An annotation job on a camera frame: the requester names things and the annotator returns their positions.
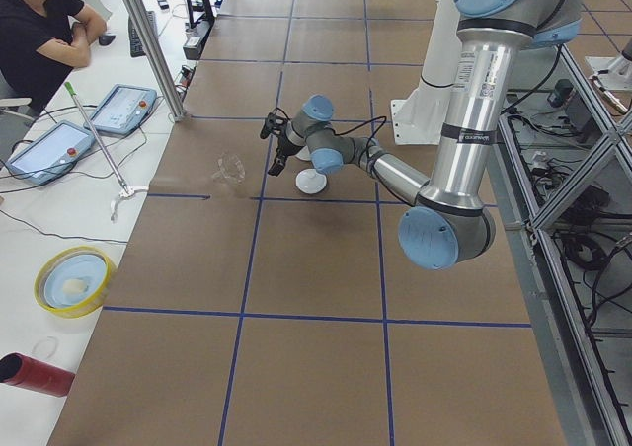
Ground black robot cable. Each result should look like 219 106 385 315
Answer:
274 45 564 171

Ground red cylinder tube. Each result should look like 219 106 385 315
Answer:
1 352 75 397

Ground white enamel mug blue rim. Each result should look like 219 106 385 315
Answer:
295 146 311 162

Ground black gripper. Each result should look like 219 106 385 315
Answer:
267 138 299 176

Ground teach pendant tablet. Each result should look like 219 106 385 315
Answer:
7 120 96 185
90 84 157 137

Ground black keyboard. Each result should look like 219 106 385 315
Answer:
127 19 145 58

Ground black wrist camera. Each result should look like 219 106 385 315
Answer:
260 112 289 139

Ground reacher grabber stick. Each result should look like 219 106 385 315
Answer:
64 81 149 223

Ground clear plastic funnel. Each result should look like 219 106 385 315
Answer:
212 152 246 184

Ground black power adapter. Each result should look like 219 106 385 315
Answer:
547 78 574 109

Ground aluminium frame rail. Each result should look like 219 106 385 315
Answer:
490 35 631 445

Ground person in black shirt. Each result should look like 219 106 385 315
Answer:
1 0 107 112

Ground white round lid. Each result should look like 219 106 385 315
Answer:
295 168 327 195

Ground yellow rimmed bowl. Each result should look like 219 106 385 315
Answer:
34 246 117 319

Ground near teach pendant tablet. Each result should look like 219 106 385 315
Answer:
7 120 96 185

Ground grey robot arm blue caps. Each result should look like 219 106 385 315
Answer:
260 0 582 270

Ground far teach pendant tablet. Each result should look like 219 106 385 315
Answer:
90 84 157 137

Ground black computer mouse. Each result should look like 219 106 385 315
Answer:
98 34 116 46

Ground aluminium frame post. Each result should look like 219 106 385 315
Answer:
122 0 187 122

